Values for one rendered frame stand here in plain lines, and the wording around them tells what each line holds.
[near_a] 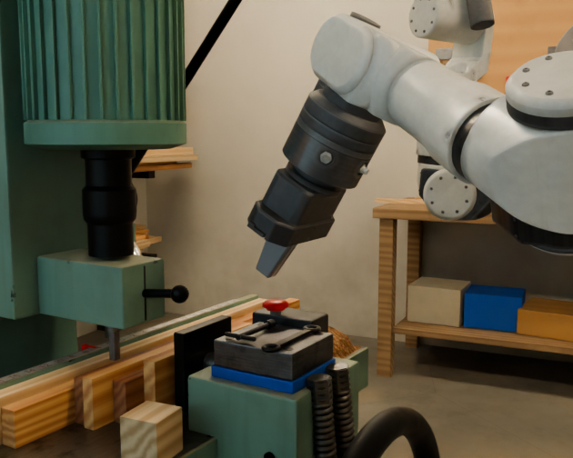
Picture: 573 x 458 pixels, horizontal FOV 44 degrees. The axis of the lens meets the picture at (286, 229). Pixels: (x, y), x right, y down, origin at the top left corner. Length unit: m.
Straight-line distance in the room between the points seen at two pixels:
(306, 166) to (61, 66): 0.26
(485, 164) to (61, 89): 0.43
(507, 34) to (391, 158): 0.90
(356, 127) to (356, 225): 3.53
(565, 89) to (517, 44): 3.50
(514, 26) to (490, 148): 3.49
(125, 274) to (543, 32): 3.39
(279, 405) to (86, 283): 0.26
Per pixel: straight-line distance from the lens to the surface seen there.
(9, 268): 0.86
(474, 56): 1.15
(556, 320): 3.59
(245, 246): 4.54
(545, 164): 0.51
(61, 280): 0.86
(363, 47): 0.65
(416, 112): 0.60
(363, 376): 1.07
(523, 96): 0.50
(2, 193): 0.86
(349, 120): 0.70
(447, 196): 1.08
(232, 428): 0.75
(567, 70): 0.52
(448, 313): 3.68
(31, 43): 0.79
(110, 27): 0.75
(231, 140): 4.53
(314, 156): 0.71
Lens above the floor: 1.21
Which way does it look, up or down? 8 degrees down
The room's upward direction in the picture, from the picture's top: straight up
